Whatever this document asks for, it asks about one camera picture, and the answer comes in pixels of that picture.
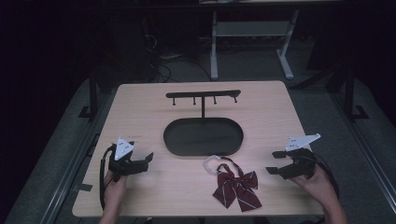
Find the person's right hand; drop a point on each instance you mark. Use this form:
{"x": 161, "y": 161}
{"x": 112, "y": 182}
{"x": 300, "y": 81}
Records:
{"x": 320, "y": 186}

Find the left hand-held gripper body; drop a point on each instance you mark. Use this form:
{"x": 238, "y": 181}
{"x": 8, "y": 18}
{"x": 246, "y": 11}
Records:
{"x": 121, "y": 165}

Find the black hook stand with tray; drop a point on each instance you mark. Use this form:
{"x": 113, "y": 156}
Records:
{"x": 203, "y": 137}

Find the black metal stand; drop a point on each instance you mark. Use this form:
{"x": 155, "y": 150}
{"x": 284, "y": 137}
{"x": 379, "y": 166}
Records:
{"x": 351, "y": 93}

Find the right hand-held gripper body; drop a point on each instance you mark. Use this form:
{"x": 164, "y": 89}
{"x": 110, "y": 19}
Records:
{"x": 300, "y": 163}

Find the grey tape strip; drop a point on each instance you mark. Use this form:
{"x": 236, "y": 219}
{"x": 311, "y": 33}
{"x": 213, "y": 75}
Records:
{"x": 83, "y": 187}

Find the white metal desk frame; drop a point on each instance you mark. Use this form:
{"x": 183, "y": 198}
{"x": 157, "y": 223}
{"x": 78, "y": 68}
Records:
{"x": 252, "y": 28}

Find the metal floor rail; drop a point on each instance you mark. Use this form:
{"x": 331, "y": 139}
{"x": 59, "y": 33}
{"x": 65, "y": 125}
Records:
{"x": 367, "y": 152}
{"x": 71, "y": 168}

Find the person's left hand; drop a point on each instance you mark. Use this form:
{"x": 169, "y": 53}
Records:
{"x": 114, "y": 188}

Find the dark red striped bow tie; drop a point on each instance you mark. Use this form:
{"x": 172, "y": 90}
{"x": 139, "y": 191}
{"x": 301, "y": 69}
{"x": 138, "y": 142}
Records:
{"x": 236, "y": 188}

